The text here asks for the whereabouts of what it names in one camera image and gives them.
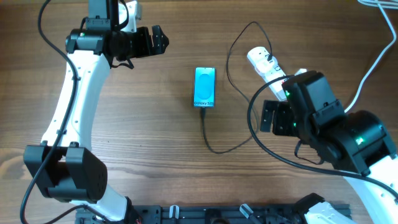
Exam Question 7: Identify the black charging cable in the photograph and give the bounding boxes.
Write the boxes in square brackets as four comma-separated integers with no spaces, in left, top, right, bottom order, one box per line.
[200,21,274,155]

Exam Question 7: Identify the turquoise screen smartphone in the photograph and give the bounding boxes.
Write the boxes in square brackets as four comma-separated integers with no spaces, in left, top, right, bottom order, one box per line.
[193,67,216,108]

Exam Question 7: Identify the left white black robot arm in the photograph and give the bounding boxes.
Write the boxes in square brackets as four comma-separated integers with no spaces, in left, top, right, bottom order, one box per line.
[24,1,169,223]

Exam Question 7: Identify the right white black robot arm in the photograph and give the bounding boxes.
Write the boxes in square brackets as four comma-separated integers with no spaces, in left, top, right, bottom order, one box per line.
[264,71,397,223]

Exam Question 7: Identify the white USB charger adapter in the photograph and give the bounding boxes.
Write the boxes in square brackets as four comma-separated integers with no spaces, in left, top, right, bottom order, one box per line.
[254,57,278,75]

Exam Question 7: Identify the white power strip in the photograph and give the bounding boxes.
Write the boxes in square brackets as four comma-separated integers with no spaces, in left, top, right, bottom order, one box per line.
[247,47,287,101]

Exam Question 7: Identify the right black camera cable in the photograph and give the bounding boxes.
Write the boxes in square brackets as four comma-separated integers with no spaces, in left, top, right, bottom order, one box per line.
[246,74,398,202]

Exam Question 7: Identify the black camera cable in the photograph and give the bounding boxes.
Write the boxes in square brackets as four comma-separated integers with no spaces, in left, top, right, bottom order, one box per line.
[246,74,398,202]
[19,0,121,224]

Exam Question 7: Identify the left black camera cable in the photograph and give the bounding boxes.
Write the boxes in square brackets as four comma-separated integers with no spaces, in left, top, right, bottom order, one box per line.
[19,0,121,224]

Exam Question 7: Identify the white power strip cord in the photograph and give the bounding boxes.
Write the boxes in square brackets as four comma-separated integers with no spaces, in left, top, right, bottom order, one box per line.
[343,0,398,113]

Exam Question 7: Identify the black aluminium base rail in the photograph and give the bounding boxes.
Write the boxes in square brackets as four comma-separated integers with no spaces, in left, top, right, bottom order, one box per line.
[74,203,353,224]

